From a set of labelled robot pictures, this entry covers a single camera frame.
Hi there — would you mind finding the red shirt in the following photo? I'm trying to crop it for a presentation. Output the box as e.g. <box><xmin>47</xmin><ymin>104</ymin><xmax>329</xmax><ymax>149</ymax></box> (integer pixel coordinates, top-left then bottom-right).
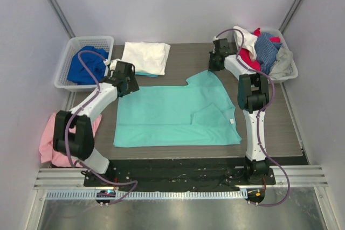
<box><xmin>238</xmin><ymin>27</ymin><xmax>282</xmax><ymax>72</ymax></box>

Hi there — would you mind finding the teal t shirt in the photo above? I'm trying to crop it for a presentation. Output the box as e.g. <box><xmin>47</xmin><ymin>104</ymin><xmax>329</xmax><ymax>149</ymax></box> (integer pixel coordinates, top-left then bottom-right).
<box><xmin>114</xmin><ymin>71</ymin><xmax>242</xmax><ymax>148</ymax></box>

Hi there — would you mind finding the white plastic basket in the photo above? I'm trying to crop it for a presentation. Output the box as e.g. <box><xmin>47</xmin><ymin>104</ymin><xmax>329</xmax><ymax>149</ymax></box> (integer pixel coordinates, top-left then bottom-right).
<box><xmin>247</xmin><ymin>28</ymin><xmax>298</xmax><ymax>83</ymax></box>
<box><xmin>54</xmin><ymin>36</ymin><xmax>114</xmax><ymax>92</ymax></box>

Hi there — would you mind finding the right white plastic basket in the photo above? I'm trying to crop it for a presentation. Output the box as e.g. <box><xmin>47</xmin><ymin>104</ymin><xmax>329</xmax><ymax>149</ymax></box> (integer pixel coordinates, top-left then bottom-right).
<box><xmin>247</xmin><ymin>28</ymin><xmax>298</xmax><ymax>83</ymax></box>

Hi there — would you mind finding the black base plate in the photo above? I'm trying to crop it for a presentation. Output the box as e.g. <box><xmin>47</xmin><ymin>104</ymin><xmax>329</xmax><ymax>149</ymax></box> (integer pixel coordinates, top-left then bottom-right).
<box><xmin>83</xmin><ymin>157</ymin><xmax>278</xmax><ymax>192</ymax></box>

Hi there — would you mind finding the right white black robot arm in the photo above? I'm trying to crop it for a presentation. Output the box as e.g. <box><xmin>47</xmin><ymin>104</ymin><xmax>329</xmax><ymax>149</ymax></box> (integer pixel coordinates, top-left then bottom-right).
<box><xmin>209</xmin><ymin>38</ymin><xmax>275</xmax><ymax>185</ymax></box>

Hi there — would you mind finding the grey shirt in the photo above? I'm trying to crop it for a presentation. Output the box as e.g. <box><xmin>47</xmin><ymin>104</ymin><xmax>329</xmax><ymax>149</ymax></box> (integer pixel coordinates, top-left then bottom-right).
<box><xmin>269</xmin><ymin>47</ymin><xmax>293</xmax><ymax>80</ymax></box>

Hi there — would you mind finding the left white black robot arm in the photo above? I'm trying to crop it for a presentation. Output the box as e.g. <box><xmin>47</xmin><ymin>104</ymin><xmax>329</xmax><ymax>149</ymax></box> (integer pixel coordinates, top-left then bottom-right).
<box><xmin>53</xmin><ymin>60</ymin><xmax>139</xmax><ymax>186</ymax></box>

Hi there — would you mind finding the folded white t shirt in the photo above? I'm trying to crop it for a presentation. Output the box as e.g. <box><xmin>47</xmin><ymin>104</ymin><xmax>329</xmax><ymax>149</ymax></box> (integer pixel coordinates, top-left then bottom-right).
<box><xmin>121</xmin><ymin>42</ymin><xmax>171</xmax><ymax>76</ymax></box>

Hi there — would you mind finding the blue checkered shirt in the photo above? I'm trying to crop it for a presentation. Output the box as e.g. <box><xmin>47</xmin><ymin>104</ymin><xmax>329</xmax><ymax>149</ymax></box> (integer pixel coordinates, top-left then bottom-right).
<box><xmin>254</xmin><ymin>32</ymin><xmax>282</xmax><ymax>74</ymax></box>

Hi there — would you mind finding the right corner metal post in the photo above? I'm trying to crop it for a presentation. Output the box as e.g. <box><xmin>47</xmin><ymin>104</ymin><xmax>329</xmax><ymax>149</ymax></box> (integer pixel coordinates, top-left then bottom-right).
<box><xmin>278</xmin><ymin>0</ymin><xmax>321</xmax><ymax>33</ymax></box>

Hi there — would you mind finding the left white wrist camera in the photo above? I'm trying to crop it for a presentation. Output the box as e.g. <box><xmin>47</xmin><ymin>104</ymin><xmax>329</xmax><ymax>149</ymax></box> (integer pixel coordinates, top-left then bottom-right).
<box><xmin>103</xmin><ymin>59</ymin><xmax>121</xmax><ymax>71</ymax></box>

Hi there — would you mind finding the white crumpled shirt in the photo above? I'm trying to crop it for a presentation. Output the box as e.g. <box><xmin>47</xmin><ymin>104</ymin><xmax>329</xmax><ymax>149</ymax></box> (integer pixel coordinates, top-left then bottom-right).
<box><xmin>233</xmin><ymin>26</ymin><xmax>258</xmax><ymax>61</ymax></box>

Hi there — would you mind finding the left corner metal post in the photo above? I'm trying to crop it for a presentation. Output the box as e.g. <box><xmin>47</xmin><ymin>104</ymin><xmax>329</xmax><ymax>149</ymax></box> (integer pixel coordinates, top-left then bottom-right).
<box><xmin>48</xmin><ymin>0</ymin><xmax>75</xmax><ymax>38</ymax></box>

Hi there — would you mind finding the corner metal post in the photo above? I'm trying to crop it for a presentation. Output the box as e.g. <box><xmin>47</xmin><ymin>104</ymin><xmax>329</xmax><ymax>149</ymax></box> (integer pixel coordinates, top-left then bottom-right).
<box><xmin>48</xmin><ymin>0</ymin><xmax>75</xmax><ymax>38</ymax></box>
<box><xmin>278</xmin><ymin>0</ymin><xmax>321</xmax><ymax>33</ymax></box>

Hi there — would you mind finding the slotted cable duct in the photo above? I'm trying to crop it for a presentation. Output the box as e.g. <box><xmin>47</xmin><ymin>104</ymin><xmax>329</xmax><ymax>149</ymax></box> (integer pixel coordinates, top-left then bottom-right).
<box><xmin>46</xmin><ymin>189</ymin><xmax>247</xmax><ymax>200</ymax></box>

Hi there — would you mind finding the left white plastic basket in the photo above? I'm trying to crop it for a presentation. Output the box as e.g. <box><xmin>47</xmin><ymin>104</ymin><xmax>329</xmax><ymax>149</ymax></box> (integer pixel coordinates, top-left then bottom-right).
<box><xmin>54</xmin><ymin>36</ymin><xmax>114</xmax><ymax>92</ymax></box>

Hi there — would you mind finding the pink t shirt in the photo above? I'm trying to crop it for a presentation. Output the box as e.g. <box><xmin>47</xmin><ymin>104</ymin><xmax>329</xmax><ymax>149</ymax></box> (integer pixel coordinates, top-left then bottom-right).
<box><xmin>39</xmin><ymin>113</ymin><xmax>109</xmax><ymax>172</ymax></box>

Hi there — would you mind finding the aluminium frame rail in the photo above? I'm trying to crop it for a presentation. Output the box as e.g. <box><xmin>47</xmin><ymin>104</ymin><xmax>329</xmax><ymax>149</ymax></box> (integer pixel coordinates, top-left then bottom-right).
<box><xmin>33</xmin><ymin>165</ymin><xmax>328</xmax><ymax>190</ymax></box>

